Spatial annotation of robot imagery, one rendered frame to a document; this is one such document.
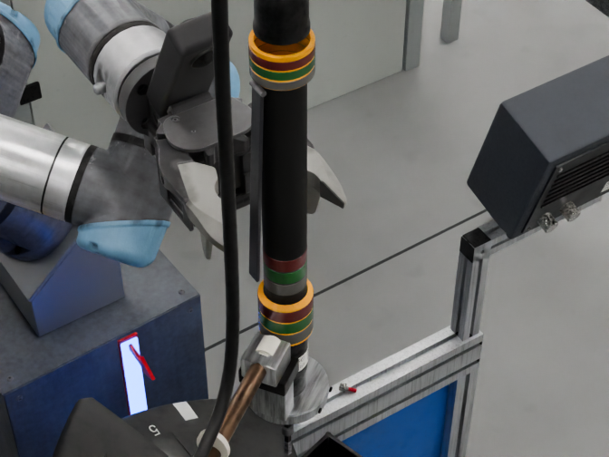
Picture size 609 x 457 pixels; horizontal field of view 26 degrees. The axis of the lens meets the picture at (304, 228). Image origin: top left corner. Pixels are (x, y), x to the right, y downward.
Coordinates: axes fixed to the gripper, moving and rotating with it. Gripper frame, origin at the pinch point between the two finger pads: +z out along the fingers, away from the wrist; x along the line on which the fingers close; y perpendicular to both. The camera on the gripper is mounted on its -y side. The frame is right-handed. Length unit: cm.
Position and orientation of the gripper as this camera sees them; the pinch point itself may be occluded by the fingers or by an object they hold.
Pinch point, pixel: (284, 213)
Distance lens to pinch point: 96.0
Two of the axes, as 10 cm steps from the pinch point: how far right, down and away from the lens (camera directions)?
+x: -8.4, 3.8, -3.8
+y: 0.0, 7.1, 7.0
